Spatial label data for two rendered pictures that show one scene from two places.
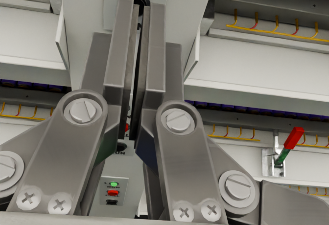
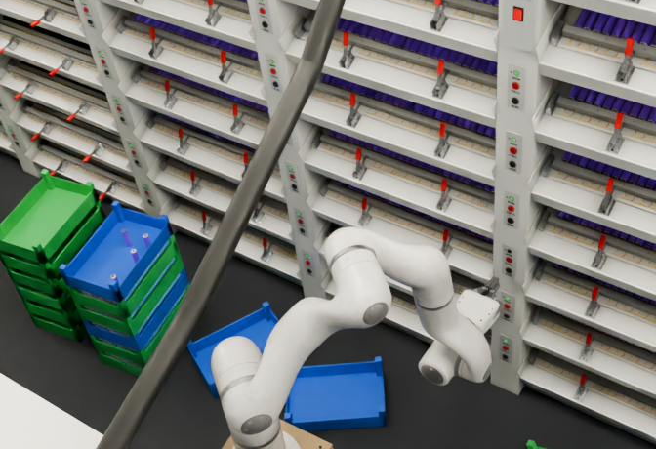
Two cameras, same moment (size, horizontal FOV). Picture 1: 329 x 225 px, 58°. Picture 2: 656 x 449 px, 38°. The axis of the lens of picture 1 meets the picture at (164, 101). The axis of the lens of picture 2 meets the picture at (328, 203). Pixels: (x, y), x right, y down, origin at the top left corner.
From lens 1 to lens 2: 243 cm
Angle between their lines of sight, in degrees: 35
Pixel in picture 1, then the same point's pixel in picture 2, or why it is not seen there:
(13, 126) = not seen: hidden behind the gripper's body
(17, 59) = (479, 274)
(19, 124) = not seen: hidden behind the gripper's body
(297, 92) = (563, 307)
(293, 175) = (596, 364)
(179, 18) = (519, 275)
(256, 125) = (581, 331)
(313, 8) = (577, 281)
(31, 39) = (484, 269)
